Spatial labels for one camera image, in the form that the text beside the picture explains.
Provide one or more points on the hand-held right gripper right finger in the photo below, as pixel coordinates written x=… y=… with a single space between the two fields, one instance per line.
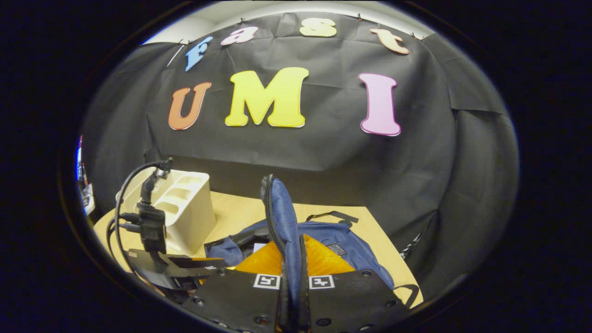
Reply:
x=356 y=300

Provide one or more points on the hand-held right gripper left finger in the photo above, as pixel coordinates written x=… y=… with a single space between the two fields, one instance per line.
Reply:
x=236 y=300

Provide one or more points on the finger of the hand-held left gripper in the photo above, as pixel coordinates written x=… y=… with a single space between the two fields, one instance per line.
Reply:
x=199 y=266

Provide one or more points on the white plastic bookshelf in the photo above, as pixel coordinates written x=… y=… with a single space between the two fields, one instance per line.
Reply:
x=194 y=208

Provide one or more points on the blue schoolbag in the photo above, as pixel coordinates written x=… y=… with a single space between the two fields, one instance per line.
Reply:
x=280 y=208

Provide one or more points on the computer monitor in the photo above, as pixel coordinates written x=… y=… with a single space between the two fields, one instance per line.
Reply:
x=79 y=162

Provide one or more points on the black backdrop cloth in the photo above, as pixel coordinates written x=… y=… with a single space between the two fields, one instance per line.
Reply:
x=323 y=157

